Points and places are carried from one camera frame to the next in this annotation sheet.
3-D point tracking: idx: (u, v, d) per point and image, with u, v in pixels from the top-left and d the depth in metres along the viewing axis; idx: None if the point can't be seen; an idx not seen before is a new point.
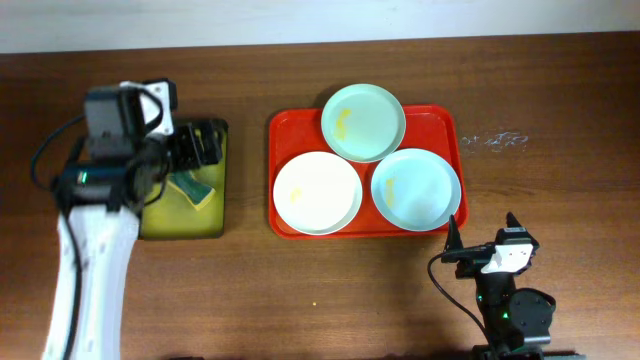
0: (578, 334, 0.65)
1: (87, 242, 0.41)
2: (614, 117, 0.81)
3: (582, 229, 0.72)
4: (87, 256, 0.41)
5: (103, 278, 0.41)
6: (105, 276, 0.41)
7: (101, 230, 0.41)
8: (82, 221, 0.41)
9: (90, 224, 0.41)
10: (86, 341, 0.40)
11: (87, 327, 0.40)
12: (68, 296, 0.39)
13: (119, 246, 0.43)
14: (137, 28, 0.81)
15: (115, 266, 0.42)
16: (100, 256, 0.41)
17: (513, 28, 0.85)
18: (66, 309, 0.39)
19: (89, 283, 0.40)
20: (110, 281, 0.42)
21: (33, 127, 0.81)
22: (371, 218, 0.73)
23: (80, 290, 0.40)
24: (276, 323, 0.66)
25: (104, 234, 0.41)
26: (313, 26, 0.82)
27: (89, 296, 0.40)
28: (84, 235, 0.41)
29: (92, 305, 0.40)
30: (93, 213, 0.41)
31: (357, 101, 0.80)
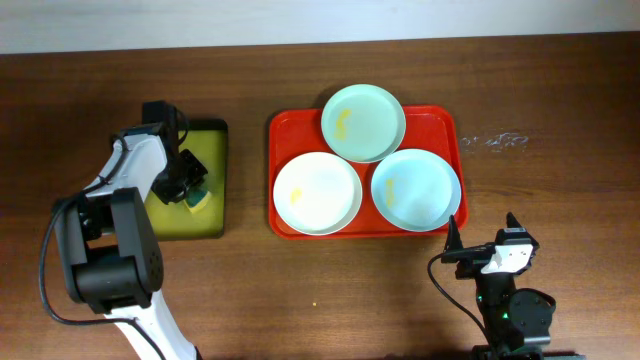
0: (579, 334, 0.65)
1: (133, 140, 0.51)
2: (614, 117, 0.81)
3: (583, 229, 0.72)
4: (133, 145, 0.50)
5: (141, 158, 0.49)
6: (141, 155, 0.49)
7: (143, 137, 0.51)
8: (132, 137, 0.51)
9: (139, 135, 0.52)
10: (122, 176, 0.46)
11: (125, 170, 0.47)
12: (112, 163, 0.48)
13: (153, 150, 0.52)
14: (137, 28, 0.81)
15: (148, 160, 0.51)
16: (143, 146, 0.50)
17: (512, 28, 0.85)
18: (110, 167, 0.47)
19: (130, 155, 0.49)
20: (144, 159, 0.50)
21: (34, 128, 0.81)
22: (371, 219, 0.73)
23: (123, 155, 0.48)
24: (276, 323, 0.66)
25: (145, 139, 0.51)
26: (313, 26, 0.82)
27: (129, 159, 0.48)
28: (132, 139, 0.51)
29: (130, 162, 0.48)
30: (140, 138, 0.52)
31: (357, 102, 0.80)
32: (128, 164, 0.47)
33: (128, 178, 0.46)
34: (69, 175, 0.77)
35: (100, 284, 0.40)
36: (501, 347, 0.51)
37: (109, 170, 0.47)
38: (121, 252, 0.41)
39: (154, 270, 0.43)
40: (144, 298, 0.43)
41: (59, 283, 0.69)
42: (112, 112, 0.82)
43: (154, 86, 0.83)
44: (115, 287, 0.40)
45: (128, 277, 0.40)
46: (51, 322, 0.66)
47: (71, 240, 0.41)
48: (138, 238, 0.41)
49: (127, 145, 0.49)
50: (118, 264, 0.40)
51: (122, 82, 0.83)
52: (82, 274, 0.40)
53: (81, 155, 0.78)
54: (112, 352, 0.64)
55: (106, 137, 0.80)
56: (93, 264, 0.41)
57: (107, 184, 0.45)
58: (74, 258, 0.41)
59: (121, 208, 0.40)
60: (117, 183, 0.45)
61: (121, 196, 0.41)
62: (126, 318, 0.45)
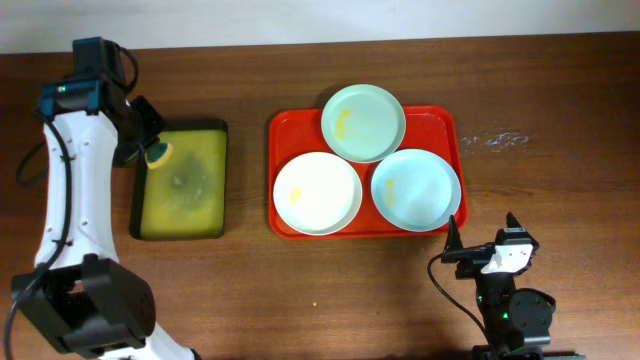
0: (579, 334, 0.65)
1: (72, 143, 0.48)
2: (613, 117, 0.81)
3: (583, 229, 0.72)
4: (76, 153, 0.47)
5: (90, 170, 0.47)
6: (90, 165, 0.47)
7: (84, 132, 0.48)
8: (65, 125, 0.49)
9: (75, 127, 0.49)
10: (80, 219, 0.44)
11: (80, 207, 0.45)
12: (61, 189, 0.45)
13: (102, 147, 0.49)
14: (137, 28, 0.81)
15: (101, 164, 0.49)
16: (86, 152, 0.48)
17: (512, 28, 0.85)
18: (60, 198, 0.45)
19: (77, 172, 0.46)
20: (95, 166, 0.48)
21: (33, 128, 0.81)
22: (371, 218, 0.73)
23: (69, 175, 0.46)
24: (277, 324, 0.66)
25: (88, 134, 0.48)
26: (313, 26, 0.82)
27: (77, 181, 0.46)
28: (69, 137, 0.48)
29: (82, 191, 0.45)
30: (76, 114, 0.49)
31: (357, 102, 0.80)
32: (80, 190, 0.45)
33: (88, 223, 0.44)
34: None
35: (92, 338, 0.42)
36: (500, 347, 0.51)
37: (63, 208, 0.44)
38: (105, 315, 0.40)
39: (143, 315, 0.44)
40: (136, 341, 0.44)
41: None
42: None
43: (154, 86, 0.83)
44: (107, 338, 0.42)
45: (120, 330, 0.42)
46: None
47: (45, 314, 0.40)
48: (120, 301, 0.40)
49: (69, 157, 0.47)
50: (107, 320, 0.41)
51: None
52: (70, 335, 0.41)
53: None
54: None
55: None
56: (79, 326, 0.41)
57: (69, 240, 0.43)
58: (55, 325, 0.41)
59: (95, 284, 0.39)
60: (77, 232, 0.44)
61: (93, 267, 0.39)
62: (122, 358, 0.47)
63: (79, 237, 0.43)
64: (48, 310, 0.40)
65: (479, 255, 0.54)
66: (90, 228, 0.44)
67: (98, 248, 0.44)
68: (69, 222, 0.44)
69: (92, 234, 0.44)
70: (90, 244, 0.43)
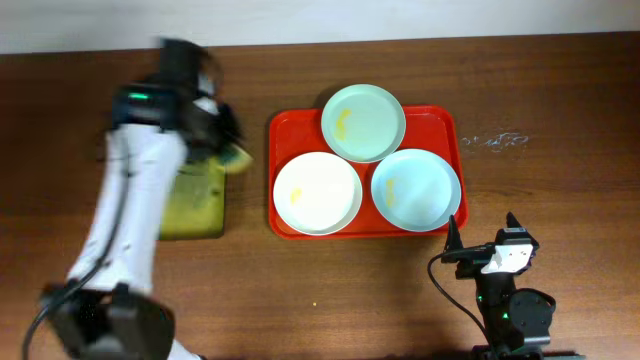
0: (579, 334, 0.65)
1: (136, 158, 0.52)
2: (614, 117, 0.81)
3: (583, 229, 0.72)
4: (138, 165, 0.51)
5: (143, 189, 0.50)
6: (149, 183, 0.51)
7: (150, 149, 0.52)
8: (130, 141, 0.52)
9: (141, 142, 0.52)
10: (122, 244, 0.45)
11: (124, 233, 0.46)
12: (115, 204, 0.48)
13: (165, 160, 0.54)
14: (137, 28, 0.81)
15: (159, 181, 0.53)
16: (146, 169, 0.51)
17: (512, 28, 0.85)
18: (108, 220, 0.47)
19: (133, 189, 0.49)
20: (143, 187, 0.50)
21: None
22: (371, 219, 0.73)
23: (117, 182, 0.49)
24: (276, 323, 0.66)
25: (153, 151, 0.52)
26: (313, 26, 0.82)
27: (133, 200, 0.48)
28: (135, 153, 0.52)
29: (134, 203, 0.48)
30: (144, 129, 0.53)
31: (357, 102, 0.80)
32: (130, 210, 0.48)
33: (128, 250, 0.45)
34: None
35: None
36: (501, 348, 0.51)
37: (112, 225, 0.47)
38: (120, 348, 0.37)
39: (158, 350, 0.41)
40: None
41: None
42: None
43: None
44: None
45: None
46: None
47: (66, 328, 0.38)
48: (139, 325, 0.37)
49: (129, 172, 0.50)
50: (121, 351, 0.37)
51: None
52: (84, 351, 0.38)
53: None
54: None
55: None
56: (94, 342, 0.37)
57: (106, 262, 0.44)
58: (72, 339, 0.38)
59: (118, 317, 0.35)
60: (118, 261, 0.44)
61: (123, 303, 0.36)
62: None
63: (118, 266, 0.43)
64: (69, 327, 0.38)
65: (479, 255, 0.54)
66: (131, 254, 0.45)
67: (132, 279, 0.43)
68: (112, 246, 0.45)
69: (129, 261, 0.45)
70: (125, 278, 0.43)
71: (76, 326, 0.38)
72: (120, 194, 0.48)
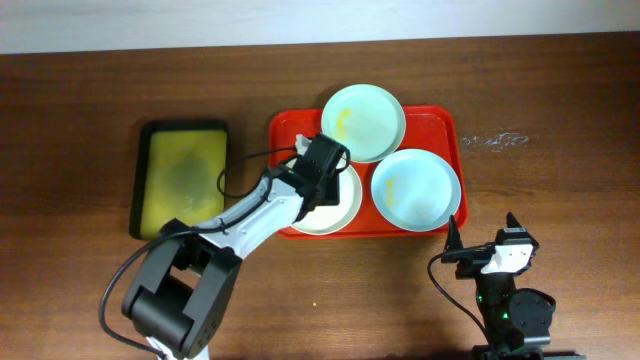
0: (579, 334, 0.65)
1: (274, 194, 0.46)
2: (614, 117, 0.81)
3: (583, 229, 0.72)
4: (275, 194, 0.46)
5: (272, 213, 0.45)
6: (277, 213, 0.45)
7: (289, 185, 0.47)
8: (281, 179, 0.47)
9: (285, 185, 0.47)
10: (241, 229, 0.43)
11: (245, 227, 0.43)
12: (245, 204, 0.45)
13: (290, 209, 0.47)
14: (137, 28, 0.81)
15: (279, 219, 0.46)
16: (278, 207, 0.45)
17: (512, 28, 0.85)
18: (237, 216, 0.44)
19: (266, 206, 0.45)
20: (274, 217, 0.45)
21: (33, 128, 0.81)
22: (371, 218, 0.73)
23: (258, 207, 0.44)
24: (277, 324, 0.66)
25: (291, 191, 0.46)
26: (312, 26, 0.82)
27: (258, 209, 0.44)
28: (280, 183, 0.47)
29: (259, 211, 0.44)
30: (284, 185, 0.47)
31: (357, 102, 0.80)
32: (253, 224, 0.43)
33: (245, 234, 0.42)
34: (69, 175, 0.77)
35: (151, 321, 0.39)
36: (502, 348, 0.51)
37: (238, 215, 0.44)
38: (187, 310, 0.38)
39: (203, 340, 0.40)
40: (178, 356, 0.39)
41: (58, 284, 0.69)
42: (111, 112, 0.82)
43: (154, 86, 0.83)
44: (163, 334, 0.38)
45: (176, 337, 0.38)
46: (51, 322, 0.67)
47: (157, 262, 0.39)
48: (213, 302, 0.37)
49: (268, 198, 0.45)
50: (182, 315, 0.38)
51: (122, 82, 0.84)
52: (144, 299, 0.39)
53: (80, 155, 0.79)
54: (111, 352, 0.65)
55: (106, 138, 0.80)
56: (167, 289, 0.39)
57: (224, 230, 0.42)
58: (147, 278, 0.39)
59: (216, 273, 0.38)
60: (233, 237, 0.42)
61: (224, 263, 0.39)
62: (159, 353, 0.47)
63: (229, 239, 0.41)
64: (158, 267, 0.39)
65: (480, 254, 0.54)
66: (243, 242, 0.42)
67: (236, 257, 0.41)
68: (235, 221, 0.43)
69: (239, 246, 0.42)
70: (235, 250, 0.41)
71: (166, 271, 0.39)
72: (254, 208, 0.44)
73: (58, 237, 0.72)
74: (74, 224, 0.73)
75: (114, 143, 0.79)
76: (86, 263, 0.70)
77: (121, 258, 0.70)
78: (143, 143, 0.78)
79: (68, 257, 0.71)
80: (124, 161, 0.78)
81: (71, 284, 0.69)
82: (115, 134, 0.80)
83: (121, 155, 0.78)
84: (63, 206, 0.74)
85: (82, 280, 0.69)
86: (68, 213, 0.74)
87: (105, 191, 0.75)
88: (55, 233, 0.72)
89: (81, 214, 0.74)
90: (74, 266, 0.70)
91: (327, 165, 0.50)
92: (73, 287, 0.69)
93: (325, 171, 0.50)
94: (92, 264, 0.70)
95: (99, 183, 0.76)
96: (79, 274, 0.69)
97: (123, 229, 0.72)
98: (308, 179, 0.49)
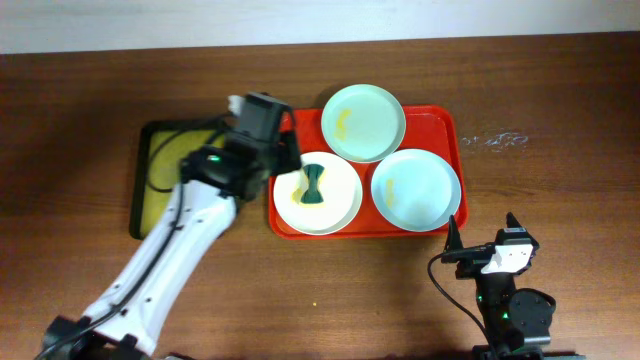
0: (579, 334, 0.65)
1: (189, 212, 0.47)
2: (614, 117, 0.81)
3: (583, 229, 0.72)
4: (184, 224, 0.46)
5: (182, 249, 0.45)
6: (188, 245, 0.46)
7: (199, 206, 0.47)
8: (194, 194, 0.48)
9: (200, 198, 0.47)
10: (143, 296, 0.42)
11: (150, 284, 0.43)
12: (150, 252, 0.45)
13: (205, 230, 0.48)
14: (137, 28, 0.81)
15: (197, 243, 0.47)
16: (195, 227, 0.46)
17: (512, 28, 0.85)
18: (144, 267, 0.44)
19: (173, 245, 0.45)
20: (192, 245, 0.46)
21: (33, 128, 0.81)
22: (371, 218, 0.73)
23: (167, 245, 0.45)
24: (276, 324, 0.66)
25: (202, 211, 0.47)
26: (312, 26, 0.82)
27: (165, 254, 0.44)
28: (188, 207, 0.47)
29: (165, 256, 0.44)
30: (207, 189, 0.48)
31: (357, 102, 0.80)
32: (165, 265, 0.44)
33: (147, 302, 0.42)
34: (69, 175, 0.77)
35: None
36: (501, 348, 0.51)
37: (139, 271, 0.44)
38: None
39: None
40: None
41: (58, 284, 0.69)
42: (111, 112, 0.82)
43: (154, 87, 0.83)
44: None
45: None
46: (51, 321, 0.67)
47: None
48: None
49: (177, 226, 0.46)
50: None
51: (122, 83, 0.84)
52: None
53: (80, 155, 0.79)
54: None
55: (106, 138, 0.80)
56: None
57: (123, 309, 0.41)
58: None
59: None
60: (135, 307, 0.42)
61: None
62: None
63: (129, 319, 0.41)
64: None
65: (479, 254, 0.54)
66: (150, 308, 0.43)
67: (143, 331, 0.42)
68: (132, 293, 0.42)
69: (145, 314, 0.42)
70: (137, 331, 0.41)
71: None
72: (165, 244, 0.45)
73: (58, 237, 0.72)
74: (75, 224, 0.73)
75: (114, 143, 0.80)
76: (86, 263, 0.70)
77: (122, 258, 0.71)
78: (143, 143, 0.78)
79: (68, 257, 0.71)
80: (124, 161, 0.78)
81: (71, 284, 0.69)
82: (115, 134, 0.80)
83: (121, 156, 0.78)
84: (63, 206, 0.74)
85: (82, 281, 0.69)
86: (69, 214, 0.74)
87: (105, 191, 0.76)
88: (55, 233, 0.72)
89: (81, 213, 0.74)
90: (74, 266, 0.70)
91: (261, 135, 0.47)
92: (73, 287, 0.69)
93: (264, 140, 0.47)
94: (93, 264, 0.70)
95: (99, 183, 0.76)
96: (79, 275, 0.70)
97: (123, 229, 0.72)
98: (243, 157, 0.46)
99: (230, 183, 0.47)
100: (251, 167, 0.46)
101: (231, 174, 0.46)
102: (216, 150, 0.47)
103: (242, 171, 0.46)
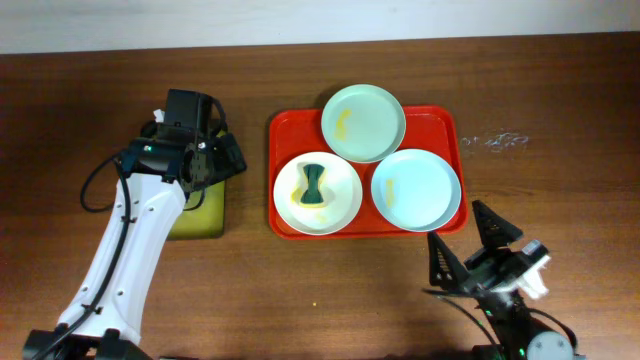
0: (580, 334, 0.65)
1: (137, 204, 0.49)
2: (614, 117, 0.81)
3: (583, 230, 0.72)
4: (137, 216, 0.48)
5: (144, 239, 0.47)
6: (147, 235, 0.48)
7: (146, 196, 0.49)
8: (135, 186, 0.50)
9: (145, 190, 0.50)
10: (115, 290, 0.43)
11: (118, 278, 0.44)
12: (112, 248, 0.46)
13: (160, 218, 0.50)
14: (136, 28, 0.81)
15: (156, 232, 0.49)
16: (146, 216, 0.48)
17: (512, 28, 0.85)
18: (106, 264, 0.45)
19: (133, 237, 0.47)
20: (151, 235, 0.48)
21: (33, 128, 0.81)
22: (371, 219, 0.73)
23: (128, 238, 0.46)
24: (276, 323, 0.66)
25: (148, 201, 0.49)
26: (313, 27, 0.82)
27: (129, 246, 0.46)
28: (135, 198, 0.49)
29: (130, 247, 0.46)
30: (149, 179, 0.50)
31: (356, 102, 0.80)
32: (128, 257, 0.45)
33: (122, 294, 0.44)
34: (69, 175, 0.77)
35: None
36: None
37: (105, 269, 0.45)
38: None
39: None
40: None
41: (58, 284, 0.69)
42: (111, 112, 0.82)
43: (154, 87, 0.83)
44: None
45: None
46: (51, 321, 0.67)
47: None
48: None
49: (130, 218, 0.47)
50: None
51: (122, 83, 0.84)
52: None
53: (80, 155, 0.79)
54: None
55: (106, 138, 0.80)
56: None
57: (97, 307, 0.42)
58: None
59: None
60: (109, 301, 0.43)
61: (107, 345, 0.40)
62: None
63: (107, 313, 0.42)
64: None
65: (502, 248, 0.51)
66: (125, 300, 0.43)
67: (124, 321, 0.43)
68: (104, 290, 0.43)
69: (122, 307, 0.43)
70: (116, 323, 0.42)
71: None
72: (123, 237, 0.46)
73: (58, 237, 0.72)
74: (75, 223, 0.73)
75: (114, 143, 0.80)
76: (86, 263, 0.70)
77: None
78: None
79: (68, 257, 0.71)
80: None
81: (71, 284, 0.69)
82: (115, 134, 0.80)
83: None
84: (63, 206, 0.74)
85: (82, 281, 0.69)
86: (69, 214, 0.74)
87: (105, 191, 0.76)
88: (55, 233, 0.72)
89: (81, 213, 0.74)
90: (74, 266, 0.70)
91: (192, 125, 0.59)
92: (73, 287, 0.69)
93: (193, 128, 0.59)
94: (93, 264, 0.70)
95: (99, 183, 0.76)
96: (79, 275, 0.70)
97: None
98: (183, 141, 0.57)
99: (171, 167, 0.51)
100: (188, 150, 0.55)
101: (172, 157, 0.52)
102: (151, 141, 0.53)
103: (178, 154, 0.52)
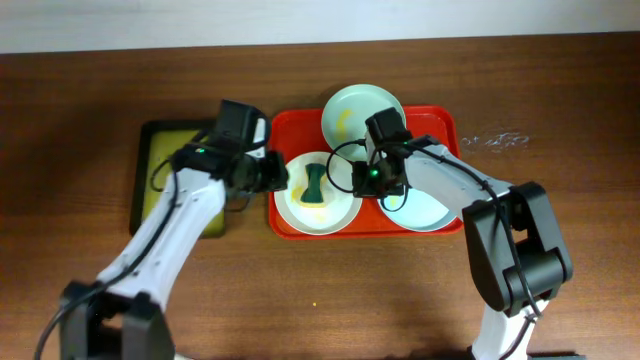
0: (578, 334, 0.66)
1: (186, 191, 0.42)
2: (614, 118, 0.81)
3: (581, 231, 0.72)
4: (183, 197, 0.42)
5: (190, 222, 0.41)
6: (193, 219, 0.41)
7: (197, 184, 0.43)
8: (190, 174, 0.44)
9: (197, 179, 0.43)
10: (153, 260, 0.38)
11: (160, 249, 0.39)
12: (156, 223, 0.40)
13: (207, 204, 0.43)
14: (135, 28, 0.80)
15: (201, 219, 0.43)
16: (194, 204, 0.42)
17: (513, 29, 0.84)
18: (148, 237, 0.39)
19: (178, 216, 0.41)
20: (195, 220, 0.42)
21: (32, 128, 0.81)
22: (371, 219, 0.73)
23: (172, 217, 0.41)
24: (277, 324, 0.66)
25: (199, 189, 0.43)
26: (313, 27, 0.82)
27: (173, 225, 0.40)
28: (186, 186, 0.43)
29: (172, 229, 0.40)
30: (199, 173, 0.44)
31: (357, 101, 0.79)
32: (171, 231, 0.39)
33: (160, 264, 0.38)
34: (68, 174, 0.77)
35: None
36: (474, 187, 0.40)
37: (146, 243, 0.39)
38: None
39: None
40: None
41: (59, 284, 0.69)
42: (111, 113, 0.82)
43: (154, 87, 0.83)
44: None
45: None
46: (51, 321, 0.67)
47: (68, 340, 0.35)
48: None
49: (176, 201, 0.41)
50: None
51: (121, 83, 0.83)
52: None
53: (80, 154, 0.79)
54: None
55: (107, 139, 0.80)
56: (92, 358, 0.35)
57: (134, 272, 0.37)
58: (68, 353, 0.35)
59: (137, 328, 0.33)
60: (146, 273, 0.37)
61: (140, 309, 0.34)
62: None
63: (143, 280, 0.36)
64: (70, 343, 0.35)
65: (403, 138, 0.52)
66: (162, 272, 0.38)
67: (160, 293, 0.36)
68: (143, 257, 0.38)
69: (159, 278, 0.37)
70: (153, 289, 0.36)
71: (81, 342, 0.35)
72: (168, 217, 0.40)
73: (56, 237, 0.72)
74: (74, 224, 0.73)
75: (114, 143, 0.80)
76: (86, 262, 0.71)
77: None
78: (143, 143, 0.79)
79: (68, 257, 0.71)
80: (123, 161, 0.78)
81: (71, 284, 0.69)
82: (115, 134, 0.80)
83: (120, 156, 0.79)
84: (62, 206, 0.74)
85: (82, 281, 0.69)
86: (68, 214, 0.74)
87: (105, 191, 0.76)
88: (54, 233, 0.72)
89: (80, 214, 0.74)
90: (73, 266, 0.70)
91: (240, 133, 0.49)
92: None
93: (240, 137, 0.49)
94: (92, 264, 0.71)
95: (99, 183, 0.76)
96: (78, 275, 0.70)
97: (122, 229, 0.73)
98: (230, 148, 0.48)
99: (216, 172, 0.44)
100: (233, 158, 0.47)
101: (216, 164, 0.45)
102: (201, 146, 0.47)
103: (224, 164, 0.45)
